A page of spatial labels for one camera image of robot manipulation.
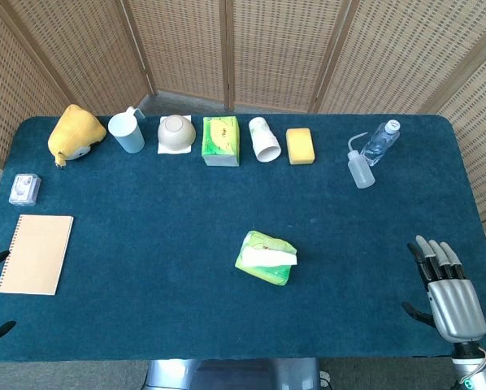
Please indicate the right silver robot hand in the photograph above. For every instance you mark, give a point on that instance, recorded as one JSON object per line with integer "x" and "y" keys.
{"x": 456, "y": 304}

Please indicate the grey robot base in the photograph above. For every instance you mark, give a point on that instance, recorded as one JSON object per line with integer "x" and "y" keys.
{"x": 235, "y": 375}

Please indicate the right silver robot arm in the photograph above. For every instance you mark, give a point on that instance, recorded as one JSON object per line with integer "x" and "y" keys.
{"x": 466, "y": 367}

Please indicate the opened green tissue pack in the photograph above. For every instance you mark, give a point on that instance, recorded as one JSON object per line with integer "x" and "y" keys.
{"x": 271, "y": 275}

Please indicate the full green tissue pack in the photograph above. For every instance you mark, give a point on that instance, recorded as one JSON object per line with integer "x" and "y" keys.
{"x": 220, "y": 140}

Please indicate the tan spiral notebook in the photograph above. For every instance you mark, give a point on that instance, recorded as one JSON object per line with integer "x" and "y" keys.
{"x": 36, "y": 254}

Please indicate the small purple clear box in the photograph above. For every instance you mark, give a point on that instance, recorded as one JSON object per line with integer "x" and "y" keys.
{"x": 24, "y": 189}

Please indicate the yellow plush toy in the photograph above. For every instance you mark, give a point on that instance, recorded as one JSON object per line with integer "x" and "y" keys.
{"x": 75, "y": 130}

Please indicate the translucent wash bottle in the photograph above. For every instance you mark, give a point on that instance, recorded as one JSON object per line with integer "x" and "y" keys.
{"x": 361, "y": 170}

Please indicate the clear water bottle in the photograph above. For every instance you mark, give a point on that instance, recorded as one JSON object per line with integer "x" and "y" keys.
{"x": 380, "y": 143}

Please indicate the light blue plastic cup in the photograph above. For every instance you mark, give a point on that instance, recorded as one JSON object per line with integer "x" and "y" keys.
{"x": 127, "y": 134}

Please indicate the dark teal table cloth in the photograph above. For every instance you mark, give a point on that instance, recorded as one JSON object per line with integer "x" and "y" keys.
{"x": 166, "y": 195}

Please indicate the yellow sponge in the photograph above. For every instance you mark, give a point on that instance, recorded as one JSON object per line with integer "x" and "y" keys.
{"x": 300, "y": 145}

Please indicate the beige bowl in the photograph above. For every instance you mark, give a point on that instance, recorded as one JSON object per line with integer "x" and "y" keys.
{"x": 176, "y": 132}

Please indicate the white paper cup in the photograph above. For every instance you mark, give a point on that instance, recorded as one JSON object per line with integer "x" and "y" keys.
{"x": 264, "y": 140}

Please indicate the rattan folding screen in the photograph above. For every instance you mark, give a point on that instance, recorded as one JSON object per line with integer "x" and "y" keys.
{"x": 267, "y": 48}

